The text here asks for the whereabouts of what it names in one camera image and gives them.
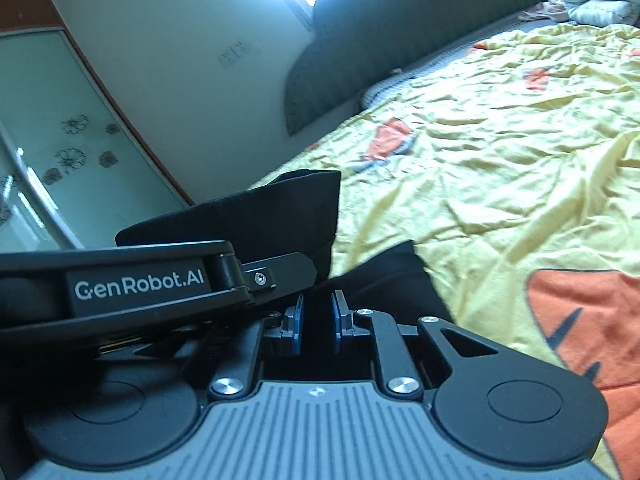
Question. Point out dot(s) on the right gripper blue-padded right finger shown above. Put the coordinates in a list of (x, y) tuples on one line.
[(377, 334)]

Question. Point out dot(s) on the grey padded headboard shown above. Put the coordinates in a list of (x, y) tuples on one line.
[(359, 42)]

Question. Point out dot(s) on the black pants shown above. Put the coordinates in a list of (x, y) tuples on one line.
[(298, 212)]

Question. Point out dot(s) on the yellow carrot-print bedspread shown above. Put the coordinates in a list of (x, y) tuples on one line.
[(515, 172)]

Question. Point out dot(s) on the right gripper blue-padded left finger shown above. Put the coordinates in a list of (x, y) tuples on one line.
[(242, 354)]

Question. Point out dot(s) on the white wall socket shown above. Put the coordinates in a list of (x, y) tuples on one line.
[(232, 54)]

